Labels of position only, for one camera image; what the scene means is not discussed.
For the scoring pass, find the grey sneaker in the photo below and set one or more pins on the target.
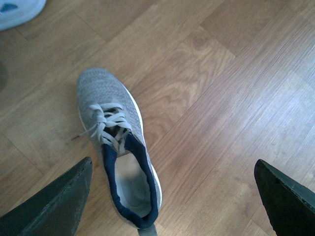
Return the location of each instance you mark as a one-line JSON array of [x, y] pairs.
[[112, 120]]

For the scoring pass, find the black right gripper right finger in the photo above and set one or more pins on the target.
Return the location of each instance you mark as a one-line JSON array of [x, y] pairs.
[[290, 206]]

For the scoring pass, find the light blue slipper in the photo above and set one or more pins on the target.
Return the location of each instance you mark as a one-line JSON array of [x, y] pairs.
[[16, 12]]

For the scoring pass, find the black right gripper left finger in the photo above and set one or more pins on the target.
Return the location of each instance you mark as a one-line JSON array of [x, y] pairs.
[[55, 210]]

